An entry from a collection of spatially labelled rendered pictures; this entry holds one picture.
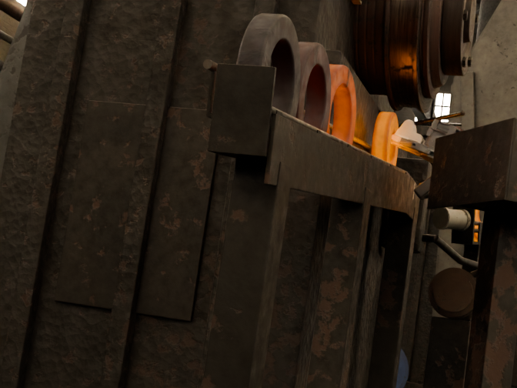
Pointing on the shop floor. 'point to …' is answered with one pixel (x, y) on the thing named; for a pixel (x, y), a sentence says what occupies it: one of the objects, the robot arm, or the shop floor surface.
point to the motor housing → (449, 328)
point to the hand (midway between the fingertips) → (387, 138)
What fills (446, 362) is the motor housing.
